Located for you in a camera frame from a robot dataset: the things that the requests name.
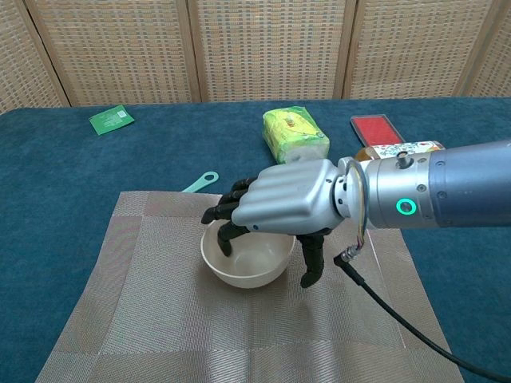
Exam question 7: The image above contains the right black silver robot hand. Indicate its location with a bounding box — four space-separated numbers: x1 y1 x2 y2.
200 158 347 289

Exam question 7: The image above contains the white bowl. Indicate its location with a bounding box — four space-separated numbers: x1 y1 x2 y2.
200 221 297 289

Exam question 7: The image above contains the brown woven placemat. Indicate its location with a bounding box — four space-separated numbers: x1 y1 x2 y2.
34 191 466 383

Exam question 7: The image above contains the yellow green tissue pack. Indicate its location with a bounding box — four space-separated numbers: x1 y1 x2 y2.
262 105 331 164

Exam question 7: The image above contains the mint green brush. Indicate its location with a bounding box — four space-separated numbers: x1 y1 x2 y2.
181 171 220 195

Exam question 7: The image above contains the tea bottle with label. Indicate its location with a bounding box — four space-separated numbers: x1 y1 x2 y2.
355 139 446 161

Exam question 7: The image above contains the red ink pad case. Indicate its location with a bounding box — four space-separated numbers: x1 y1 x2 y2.
350 114 404 145

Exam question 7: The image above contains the woven wooden folding screen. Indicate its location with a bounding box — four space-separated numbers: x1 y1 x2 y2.
0 0 511 116

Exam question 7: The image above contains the green square sachet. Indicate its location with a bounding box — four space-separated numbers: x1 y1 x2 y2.
88 104 135 136

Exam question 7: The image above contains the blue table cloth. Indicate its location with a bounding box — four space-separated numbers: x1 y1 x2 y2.
0 97 511 383

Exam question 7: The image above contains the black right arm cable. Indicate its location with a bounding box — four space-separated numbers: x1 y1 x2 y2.
333 245 511 382

